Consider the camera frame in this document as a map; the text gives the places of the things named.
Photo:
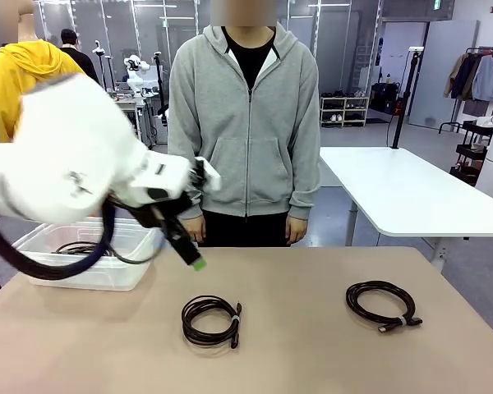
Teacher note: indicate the black pole stand white top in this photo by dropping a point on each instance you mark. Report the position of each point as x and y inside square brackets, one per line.
[416, 49]

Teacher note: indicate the grey workbench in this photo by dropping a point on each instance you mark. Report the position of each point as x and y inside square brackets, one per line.
[127, 102]

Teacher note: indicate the person's left forearm grey sleeve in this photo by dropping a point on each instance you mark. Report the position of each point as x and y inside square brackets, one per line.
[306, 189]

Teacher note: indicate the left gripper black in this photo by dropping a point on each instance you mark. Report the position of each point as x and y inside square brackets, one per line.
[172, 211]

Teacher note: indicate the grey partition panel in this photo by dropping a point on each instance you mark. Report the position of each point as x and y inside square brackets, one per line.
[443, 82]

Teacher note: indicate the white shoe rack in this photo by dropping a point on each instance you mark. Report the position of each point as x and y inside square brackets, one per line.
[345, 111]

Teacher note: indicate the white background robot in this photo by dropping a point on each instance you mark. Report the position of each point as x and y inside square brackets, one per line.
[133, 78]

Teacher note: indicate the person's left hand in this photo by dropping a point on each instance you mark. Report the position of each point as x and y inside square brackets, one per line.
[298, 230]

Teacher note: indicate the clear plastic storage container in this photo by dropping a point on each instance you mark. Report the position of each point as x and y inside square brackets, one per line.
[107, 281]

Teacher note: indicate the person's right hand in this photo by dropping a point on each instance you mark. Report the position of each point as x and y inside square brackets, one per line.
[198, 230]

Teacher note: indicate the person's right forearm grey sleeve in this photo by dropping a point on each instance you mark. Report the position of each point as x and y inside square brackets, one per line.
[196, 211]

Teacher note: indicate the left wrist camera white housing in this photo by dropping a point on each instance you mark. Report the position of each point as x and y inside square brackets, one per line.
[209, 174]

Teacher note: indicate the clothes rack with coats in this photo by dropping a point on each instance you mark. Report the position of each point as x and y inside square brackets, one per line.
[485, 78]

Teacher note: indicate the person in grey hoodie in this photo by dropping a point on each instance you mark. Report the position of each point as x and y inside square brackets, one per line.
[250, 123]

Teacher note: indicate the person with black cap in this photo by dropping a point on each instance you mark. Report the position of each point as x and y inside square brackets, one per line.
[80, 57]

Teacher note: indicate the black cart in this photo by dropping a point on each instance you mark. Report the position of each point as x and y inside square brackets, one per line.
[470, 149]

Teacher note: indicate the yellow hoodie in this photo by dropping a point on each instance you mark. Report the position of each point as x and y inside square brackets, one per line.
[8, 82]

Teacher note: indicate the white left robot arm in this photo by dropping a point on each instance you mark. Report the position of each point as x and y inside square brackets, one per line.
[65, 156]

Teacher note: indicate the white table with legs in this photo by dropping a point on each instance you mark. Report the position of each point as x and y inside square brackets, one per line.
[394, 184]

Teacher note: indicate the black bags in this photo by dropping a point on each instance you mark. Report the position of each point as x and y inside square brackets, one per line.
[384, 98]

